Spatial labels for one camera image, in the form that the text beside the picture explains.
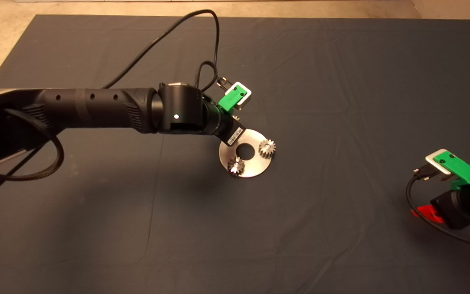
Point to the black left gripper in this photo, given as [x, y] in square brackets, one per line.
[229, 124]

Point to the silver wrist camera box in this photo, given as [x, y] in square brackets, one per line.
[433, 161]
[246, 96]

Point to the green left camera mount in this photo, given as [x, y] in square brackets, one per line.
[231, 100]

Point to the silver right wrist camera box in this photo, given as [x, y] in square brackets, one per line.
[433, 161]

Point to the small steel planetary gear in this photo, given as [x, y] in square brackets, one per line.
[271, 152]
[240, 167]

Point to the dark grey table cloth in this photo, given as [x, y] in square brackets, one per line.
[341, 81]

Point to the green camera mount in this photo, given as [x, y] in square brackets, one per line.
[459, 167]
[231, 100]

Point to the round metal carrier plate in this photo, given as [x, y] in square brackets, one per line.
[255, 167]

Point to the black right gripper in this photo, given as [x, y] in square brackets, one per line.
[467, 206]

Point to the green right camera mount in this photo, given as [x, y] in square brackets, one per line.
[459, 167]

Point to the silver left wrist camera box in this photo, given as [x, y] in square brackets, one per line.
[246, 96]

